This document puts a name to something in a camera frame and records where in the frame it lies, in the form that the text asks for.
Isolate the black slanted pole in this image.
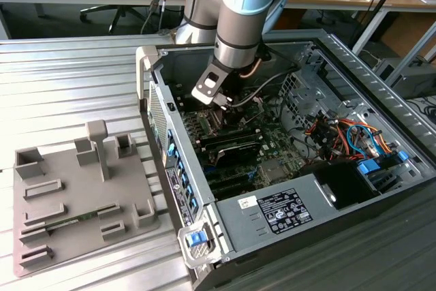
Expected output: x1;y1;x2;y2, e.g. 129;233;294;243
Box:
349;0;414;46

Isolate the orange data wire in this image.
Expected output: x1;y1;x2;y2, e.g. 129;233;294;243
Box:
336;119;396;155

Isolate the green RAM stick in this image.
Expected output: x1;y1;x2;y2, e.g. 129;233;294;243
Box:
44;211;103;229

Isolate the black office chair base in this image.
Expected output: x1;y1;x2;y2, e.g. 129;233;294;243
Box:
80;3;149;35

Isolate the silver perforated drive cage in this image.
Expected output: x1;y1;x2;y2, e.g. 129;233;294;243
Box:
276;67;345;128

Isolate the multicolour power wire bundle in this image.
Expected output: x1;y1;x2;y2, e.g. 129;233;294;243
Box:
305;115;367;166

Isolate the blue disk carrier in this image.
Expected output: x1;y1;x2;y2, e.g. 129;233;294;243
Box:
356;158;382;179

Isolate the grey parts rack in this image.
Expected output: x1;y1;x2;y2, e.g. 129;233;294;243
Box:
12;119;161;278

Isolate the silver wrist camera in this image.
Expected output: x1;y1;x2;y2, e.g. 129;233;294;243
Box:
191;61;236;106

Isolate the black expansion slot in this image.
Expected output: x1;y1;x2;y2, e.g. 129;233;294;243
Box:
204;167;255;188
209;180;258;200

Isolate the black graphics card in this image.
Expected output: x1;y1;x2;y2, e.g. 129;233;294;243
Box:
206;140;263;169

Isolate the blue case latch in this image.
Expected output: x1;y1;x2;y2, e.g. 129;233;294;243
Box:
186;231;208;247

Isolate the blue data wire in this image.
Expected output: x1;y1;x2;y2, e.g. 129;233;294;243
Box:
345;123;381;157

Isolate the silver cable connector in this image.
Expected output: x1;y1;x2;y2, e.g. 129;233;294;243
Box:
213;95;234;111

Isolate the black camera cable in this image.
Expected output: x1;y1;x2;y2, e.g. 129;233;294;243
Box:
230;47;304;108

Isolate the CPU socket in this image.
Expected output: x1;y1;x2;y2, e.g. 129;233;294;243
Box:
200;110;224;137

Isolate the copper coloured cable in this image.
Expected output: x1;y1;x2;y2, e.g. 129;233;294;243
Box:
238;57;263;79

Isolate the black hanging cable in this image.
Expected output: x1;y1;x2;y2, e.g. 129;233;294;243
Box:
140;0;171;35

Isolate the grey computer case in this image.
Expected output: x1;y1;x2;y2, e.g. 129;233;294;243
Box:
373;55;436;99

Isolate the silver chipset heatsink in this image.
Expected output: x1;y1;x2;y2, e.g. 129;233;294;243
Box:
259;158;287;183

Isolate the green motherboard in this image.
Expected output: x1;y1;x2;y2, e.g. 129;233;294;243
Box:
179;89;330;203

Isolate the grey power supply unit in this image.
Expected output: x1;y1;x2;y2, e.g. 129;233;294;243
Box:
216;173;337;255

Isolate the thick black wire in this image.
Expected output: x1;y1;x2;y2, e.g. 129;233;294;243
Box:
276;95;320;161

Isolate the open grey PC case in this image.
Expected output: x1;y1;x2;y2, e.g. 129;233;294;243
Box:
135;30;436;291

